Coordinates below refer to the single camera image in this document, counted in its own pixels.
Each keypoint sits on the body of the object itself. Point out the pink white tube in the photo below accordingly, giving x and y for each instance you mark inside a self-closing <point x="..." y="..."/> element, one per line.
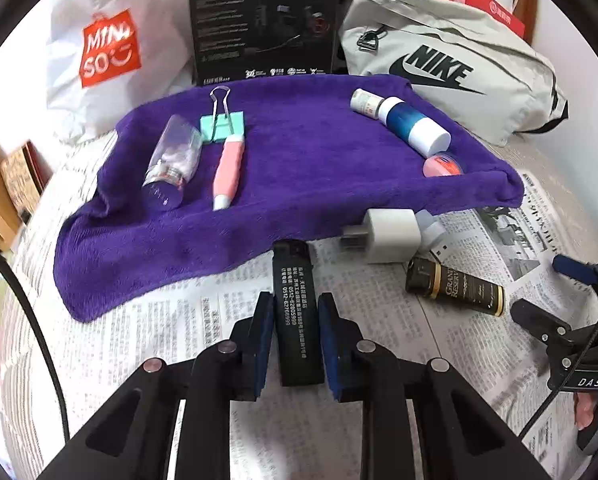
<point x="229" y="170"/>

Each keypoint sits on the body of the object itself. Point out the grey waist bag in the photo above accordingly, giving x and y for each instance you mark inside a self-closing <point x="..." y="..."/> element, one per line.
<point x="479" y="45"/>

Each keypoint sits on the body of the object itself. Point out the brown wooden frame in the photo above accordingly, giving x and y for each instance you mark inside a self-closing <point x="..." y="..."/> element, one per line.
<point x="528" y="5"/>

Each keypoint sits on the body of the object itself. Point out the brown patterned box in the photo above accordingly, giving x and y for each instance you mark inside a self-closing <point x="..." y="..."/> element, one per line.
<point x="24" y="175"/>

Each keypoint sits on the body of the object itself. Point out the clear small bottle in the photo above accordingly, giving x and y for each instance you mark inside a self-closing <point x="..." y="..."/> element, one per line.
<point x="171" y="160"/>

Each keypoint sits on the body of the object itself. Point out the black headphone box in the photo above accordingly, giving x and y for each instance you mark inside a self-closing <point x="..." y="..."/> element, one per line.
<point x="239" y="25"/>

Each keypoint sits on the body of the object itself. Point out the green binder clip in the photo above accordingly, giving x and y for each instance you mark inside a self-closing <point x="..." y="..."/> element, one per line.
<point x="221" y="127"/>

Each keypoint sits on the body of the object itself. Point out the black gold tube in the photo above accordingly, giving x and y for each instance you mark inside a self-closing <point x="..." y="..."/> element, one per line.
<point x="454" y="287"/>

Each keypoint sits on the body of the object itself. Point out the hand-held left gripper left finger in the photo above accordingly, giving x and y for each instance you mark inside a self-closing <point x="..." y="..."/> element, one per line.
<point x="264" y="340"/>

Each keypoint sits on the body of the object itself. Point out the purple towel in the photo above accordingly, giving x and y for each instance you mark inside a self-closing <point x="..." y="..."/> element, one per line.
<point x="304" y="160"/>

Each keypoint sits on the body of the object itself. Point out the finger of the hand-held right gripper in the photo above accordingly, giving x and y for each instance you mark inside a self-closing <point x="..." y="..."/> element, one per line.
<point x="574" y="267"/>
<point x="534" y="317"/>

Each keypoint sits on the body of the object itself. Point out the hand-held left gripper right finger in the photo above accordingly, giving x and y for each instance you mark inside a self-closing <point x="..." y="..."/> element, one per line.
<point x="329" y="345"/>

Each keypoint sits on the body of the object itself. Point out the white usb charger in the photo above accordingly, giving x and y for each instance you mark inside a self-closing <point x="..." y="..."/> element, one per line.
<point x="391" y="235"/>

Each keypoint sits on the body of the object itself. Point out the small white pill bottle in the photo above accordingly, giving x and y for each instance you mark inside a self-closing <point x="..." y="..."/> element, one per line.
<point x="366" y="102"/>

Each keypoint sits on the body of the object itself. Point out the newspaper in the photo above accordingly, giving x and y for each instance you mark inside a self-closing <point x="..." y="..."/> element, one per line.
<point x="429" y="340"/>

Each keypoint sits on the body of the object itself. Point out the white plastic bag red logo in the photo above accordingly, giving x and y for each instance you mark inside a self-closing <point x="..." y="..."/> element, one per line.
<point x="144" y="20"/>

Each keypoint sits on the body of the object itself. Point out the blue white bottle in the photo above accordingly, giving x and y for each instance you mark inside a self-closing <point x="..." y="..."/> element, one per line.
<point x="409" y="122"/>

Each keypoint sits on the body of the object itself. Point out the black lighter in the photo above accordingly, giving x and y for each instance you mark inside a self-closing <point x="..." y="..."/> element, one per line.
<point x="294" y="310"/>

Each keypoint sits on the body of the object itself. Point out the person's right hand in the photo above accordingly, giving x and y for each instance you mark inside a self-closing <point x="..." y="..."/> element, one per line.
<point x="590" y="407"/>

